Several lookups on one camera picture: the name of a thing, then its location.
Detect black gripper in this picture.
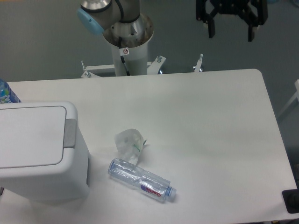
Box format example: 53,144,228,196
195,0,268,42

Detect white push-button trash can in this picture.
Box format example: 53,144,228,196
0,101,90,201

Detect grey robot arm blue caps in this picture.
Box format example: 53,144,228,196
77,0,268,42

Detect white furniture leg right edge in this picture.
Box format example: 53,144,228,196
277,79,299,123

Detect crumpled clear plastic bag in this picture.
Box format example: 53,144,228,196
114,128,147,165

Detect clear empty plastic bottle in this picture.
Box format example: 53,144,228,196
107,158,177,203

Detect black device at table corner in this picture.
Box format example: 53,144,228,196
282,189,299,214

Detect blue labelled bottle at edge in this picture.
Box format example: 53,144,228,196
0,79,21,104

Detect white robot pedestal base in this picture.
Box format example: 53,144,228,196
80,14,204,79

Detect black cable on pedestal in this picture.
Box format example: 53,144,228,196
118,36,131,77

